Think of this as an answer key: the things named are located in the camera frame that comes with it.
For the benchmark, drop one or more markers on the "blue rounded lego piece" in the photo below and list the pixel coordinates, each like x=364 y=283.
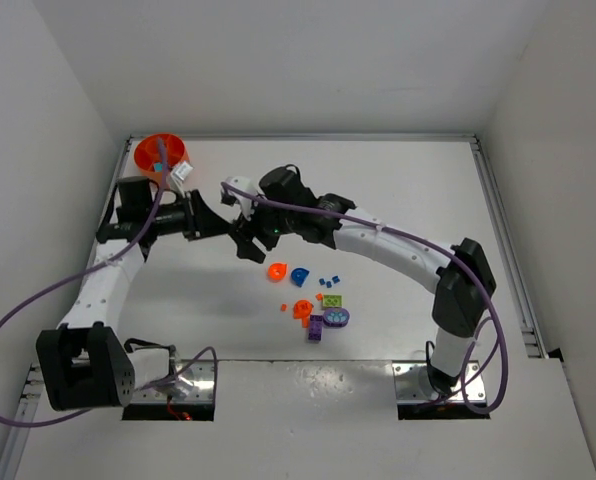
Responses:
x=298 y=276

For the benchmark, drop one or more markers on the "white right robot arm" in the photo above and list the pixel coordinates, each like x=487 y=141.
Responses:
x=459 y=276

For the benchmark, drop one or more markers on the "metal base plate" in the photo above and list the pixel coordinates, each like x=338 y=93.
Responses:
x=194 y=387
x=412 y=385

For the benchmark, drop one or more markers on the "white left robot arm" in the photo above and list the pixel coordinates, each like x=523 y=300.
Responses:
x=83 y=363

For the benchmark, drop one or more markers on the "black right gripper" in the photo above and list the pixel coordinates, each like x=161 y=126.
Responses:
x=251 y=230

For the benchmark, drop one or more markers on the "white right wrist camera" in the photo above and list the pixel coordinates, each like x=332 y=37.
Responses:
x=241 y=191

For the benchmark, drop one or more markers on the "orange round lego piece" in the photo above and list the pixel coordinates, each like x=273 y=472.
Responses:
x=276 y=272
x=302 y=309

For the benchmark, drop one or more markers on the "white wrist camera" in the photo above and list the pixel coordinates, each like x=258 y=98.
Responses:
x=178 y=175
x=241 y=191

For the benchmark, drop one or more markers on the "aluminium table frame rail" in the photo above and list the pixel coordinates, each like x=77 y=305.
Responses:
x=532 y=336

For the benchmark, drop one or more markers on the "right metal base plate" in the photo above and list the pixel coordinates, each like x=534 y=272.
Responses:
x=412 y=385

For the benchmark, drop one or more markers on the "purple 2x4 lego brick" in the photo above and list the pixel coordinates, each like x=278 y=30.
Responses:
x=315 y=328

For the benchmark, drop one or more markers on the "lime green lego brick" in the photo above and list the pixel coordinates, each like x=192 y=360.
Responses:
x=332 y=301

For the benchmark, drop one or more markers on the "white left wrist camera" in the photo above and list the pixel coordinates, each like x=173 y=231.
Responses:
x=178 y=175

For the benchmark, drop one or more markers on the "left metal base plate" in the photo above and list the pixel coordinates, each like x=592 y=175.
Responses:
x=194 y=387

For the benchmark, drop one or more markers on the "orange divided round container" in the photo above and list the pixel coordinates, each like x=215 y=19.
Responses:
x=166 y=148

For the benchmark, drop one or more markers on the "purple rounded flower lego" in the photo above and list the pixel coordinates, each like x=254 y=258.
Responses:
x=336 y=317

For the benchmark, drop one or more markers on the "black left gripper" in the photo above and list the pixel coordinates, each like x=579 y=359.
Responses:
x=194 y=215

